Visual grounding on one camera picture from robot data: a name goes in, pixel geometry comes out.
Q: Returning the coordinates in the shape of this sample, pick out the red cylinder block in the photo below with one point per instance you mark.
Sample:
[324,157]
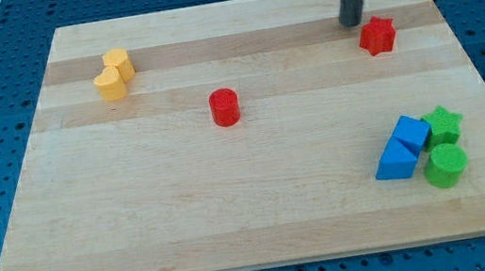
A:
[224,106]

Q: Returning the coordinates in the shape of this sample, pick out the blue triangle block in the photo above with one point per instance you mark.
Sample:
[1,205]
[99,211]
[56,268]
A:
[396,162]

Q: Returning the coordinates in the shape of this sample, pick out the yellow heart block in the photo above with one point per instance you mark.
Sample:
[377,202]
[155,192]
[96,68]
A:
[110,84]

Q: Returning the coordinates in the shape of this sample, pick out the green star block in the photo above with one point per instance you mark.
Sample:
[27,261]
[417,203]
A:
[444,127]

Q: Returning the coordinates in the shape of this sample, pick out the green cylinder block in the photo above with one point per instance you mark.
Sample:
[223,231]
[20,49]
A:
[445,166]

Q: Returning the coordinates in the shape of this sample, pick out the blue cube block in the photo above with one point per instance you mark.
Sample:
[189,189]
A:
[411,133]

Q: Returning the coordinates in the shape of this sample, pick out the yellow hexagon block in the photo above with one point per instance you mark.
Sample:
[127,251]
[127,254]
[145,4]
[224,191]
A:
[121,61]

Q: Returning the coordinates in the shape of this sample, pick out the light wooden board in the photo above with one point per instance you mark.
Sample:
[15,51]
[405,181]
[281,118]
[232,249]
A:
[151,183]

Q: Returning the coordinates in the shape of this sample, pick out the red star block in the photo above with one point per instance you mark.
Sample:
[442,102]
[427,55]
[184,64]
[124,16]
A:
[378,35]

